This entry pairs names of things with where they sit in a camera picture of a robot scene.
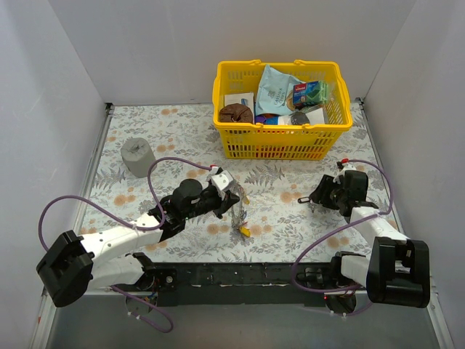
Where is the green sponge pack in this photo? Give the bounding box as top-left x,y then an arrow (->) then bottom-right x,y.
292,81 -> 330,108

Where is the white box in basket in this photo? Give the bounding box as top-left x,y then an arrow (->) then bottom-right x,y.
224,92 -> 254,110

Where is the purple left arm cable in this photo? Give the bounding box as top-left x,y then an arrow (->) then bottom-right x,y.
38,157 -> 219,334

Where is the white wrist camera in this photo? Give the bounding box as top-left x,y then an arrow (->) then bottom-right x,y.
333,159 -> 357,184
210,166 -> 235,191

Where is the brown round pouch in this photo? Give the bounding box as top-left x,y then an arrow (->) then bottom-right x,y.
219,103 -> 254,124

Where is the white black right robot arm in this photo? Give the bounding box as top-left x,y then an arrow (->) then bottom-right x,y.
309,169 -> 430,308

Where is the grey cylinder block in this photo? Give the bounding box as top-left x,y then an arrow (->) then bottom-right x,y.
121,137 -> 155,178

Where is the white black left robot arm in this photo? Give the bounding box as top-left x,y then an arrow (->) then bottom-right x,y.
36,172 -> 240,308

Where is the white paper item in basket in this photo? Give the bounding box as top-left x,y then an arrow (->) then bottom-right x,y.
290,108 -> 326,126

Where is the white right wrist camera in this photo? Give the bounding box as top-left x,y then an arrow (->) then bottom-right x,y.
333,159 -> 357,184

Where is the yellow key tag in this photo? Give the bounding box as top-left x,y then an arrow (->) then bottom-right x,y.
239,226 -> 251,237

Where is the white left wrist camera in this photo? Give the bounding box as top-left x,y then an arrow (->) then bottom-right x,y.
210,166 -> 235,191

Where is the yellow plastic shopping basket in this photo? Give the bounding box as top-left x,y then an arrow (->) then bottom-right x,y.
212,60 -> 353,161

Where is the floral patterned table mat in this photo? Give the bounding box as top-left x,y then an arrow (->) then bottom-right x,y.
72,103 -> 408,263

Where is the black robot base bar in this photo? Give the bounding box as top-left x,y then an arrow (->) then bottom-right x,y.
112,261 -> 375,308

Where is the light blue chips bag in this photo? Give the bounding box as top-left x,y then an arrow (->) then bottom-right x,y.
255,65 -> 303,116

